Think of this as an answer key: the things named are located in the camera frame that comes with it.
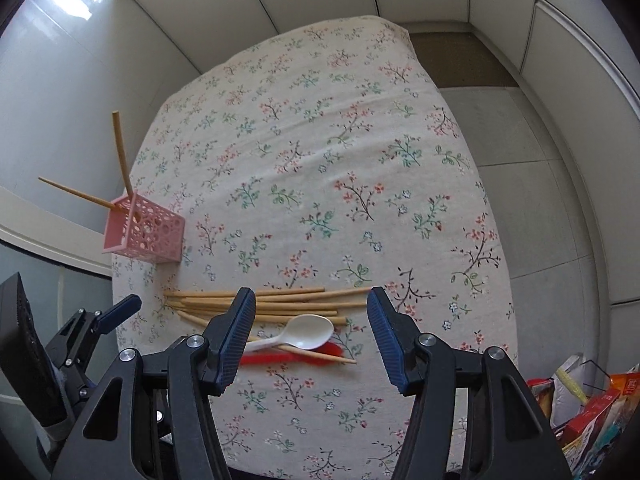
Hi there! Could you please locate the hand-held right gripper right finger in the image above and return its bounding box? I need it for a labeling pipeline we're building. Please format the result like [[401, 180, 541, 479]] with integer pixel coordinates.
[[366, 286, 573, 480]]

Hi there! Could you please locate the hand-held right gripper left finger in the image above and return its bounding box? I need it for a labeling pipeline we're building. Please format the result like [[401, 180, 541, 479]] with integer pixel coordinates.
[[50, 287, 258, 480]]

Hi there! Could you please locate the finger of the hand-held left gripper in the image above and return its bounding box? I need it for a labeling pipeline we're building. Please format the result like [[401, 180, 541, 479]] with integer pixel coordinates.
[[95, 294, 142, 335]]

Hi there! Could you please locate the red plastic spoon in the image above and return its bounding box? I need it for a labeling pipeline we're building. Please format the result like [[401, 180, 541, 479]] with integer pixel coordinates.
[[240, 337, 346, 367]]

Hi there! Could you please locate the bunch of wooden chopsticks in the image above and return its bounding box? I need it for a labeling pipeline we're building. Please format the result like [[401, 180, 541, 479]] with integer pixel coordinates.
[[162, 286, 373, 365]]

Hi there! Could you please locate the white plastic spoon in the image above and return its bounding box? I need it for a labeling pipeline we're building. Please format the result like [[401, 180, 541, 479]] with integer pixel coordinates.
[[244, 314, 335, 353]]

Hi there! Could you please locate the pink perforated utensil holder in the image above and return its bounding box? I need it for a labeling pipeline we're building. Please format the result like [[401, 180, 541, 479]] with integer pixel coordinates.
[[102, 192, 187, 265]]

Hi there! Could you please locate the long tan chopstick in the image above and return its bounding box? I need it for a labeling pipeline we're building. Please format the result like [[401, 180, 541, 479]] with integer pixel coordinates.
[[112, 111, 136, 197], [38, 176, 117, 211]]

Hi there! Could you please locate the red snack packet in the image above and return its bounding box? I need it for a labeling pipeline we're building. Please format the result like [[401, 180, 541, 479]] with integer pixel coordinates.
[[527, 377, 556, 423]]

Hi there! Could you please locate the floral printed cloth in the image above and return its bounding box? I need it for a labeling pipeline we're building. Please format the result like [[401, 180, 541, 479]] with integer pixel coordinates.
[[111, 14, 518, 480]]

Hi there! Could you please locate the white packet with yellow print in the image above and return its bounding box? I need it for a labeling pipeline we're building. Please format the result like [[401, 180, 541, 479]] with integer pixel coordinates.
[[552, 355, 608, 416]]

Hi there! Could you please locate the red carton box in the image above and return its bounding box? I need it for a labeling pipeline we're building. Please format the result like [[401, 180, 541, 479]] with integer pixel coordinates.
[[560, 392, 621, 448]]

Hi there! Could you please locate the teal printed packet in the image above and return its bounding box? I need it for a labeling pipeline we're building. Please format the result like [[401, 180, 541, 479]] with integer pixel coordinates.
[[595, 410, 632, 466]]

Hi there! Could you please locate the orange box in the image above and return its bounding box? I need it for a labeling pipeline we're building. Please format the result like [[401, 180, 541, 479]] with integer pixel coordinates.
[[607, 364, 640, 401]]

